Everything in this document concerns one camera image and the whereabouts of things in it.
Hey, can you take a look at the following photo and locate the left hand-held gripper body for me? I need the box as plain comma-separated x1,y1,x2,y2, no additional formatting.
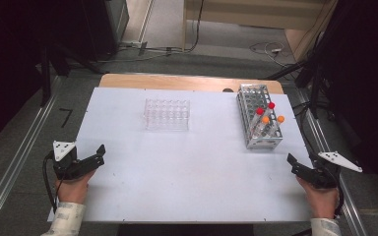
52,141,95,181

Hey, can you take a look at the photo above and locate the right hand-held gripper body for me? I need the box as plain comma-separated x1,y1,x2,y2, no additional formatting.
308,150,363,190

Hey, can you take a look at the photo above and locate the orange cap test tube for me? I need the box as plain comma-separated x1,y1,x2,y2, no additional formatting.
255,115,271,137
269,114,285,136

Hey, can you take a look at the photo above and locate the red cap test tube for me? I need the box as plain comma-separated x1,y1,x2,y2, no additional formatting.
262,101,277,122
249,106,265,134

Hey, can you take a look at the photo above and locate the metal tube rack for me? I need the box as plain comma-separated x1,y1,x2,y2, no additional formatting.
235,83,284,150

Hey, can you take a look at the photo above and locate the clear plastic tube rack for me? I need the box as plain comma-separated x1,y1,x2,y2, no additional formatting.
143,97,191,132

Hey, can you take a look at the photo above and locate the person's left hand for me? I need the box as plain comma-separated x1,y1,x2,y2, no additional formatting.
54,169,96,205

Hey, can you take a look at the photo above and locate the person's right hand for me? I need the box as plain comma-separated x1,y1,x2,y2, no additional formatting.
295,175,341,220

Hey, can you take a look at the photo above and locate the black metal stand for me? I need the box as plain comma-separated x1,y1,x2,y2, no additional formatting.
264,32,329,119
38,42,109,107

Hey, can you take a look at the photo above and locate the black curtain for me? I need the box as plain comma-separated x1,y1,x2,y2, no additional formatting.
0,0,106,151
321,0,378,198

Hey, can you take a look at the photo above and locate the wooden table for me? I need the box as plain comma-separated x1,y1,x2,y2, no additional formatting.
98,73,284,95

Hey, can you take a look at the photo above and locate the dark cabinet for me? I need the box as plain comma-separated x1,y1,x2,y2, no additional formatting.
82,0,130,62

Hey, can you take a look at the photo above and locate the light wooden furniture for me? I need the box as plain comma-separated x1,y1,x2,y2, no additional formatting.
181,0,339,62

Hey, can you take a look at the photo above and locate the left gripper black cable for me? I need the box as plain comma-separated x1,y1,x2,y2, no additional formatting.
41,150,60,214

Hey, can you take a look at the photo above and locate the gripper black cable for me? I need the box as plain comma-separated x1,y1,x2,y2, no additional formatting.
333,186,346,219
41,150,60,214

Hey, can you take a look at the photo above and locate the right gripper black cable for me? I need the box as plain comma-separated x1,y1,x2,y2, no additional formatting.
333,186,346,219

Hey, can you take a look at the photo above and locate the metal floor rail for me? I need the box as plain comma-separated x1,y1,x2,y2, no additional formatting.
294,88,368,236
0,77,62,236

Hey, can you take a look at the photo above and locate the floor power strip with cables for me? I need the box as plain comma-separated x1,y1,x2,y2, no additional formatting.
117,40,183,57

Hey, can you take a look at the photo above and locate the white floor cable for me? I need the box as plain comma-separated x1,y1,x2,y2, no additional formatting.
249,41,288,67

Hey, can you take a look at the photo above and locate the hanging black cable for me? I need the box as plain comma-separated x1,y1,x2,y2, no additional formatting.
183,0,205,53

